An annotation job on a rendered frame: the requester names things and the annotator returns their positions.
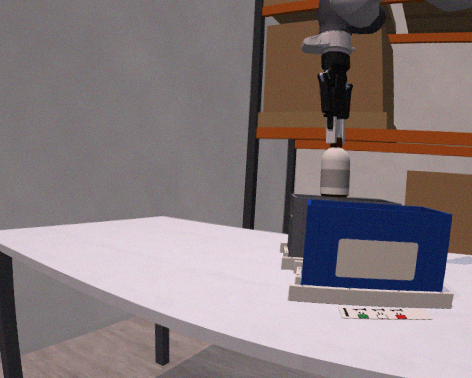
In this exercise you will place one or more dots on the white paper pick list strip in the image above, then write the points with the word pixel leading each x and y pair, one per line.
pixel 383 313

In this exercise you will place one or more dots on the white bottle with grey label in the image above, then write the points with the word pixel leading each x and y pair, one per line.
pixel 335 171

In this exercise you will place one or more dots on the grey divided crate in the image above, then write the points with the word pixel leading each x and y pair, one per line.
pixel 296 235

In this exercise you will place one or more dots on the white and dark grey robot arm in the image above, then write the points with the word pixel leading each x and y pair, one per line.
pixel 359 17

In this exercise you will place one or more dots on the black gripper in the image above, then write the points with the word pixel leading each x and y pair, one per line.
pixel 336 65

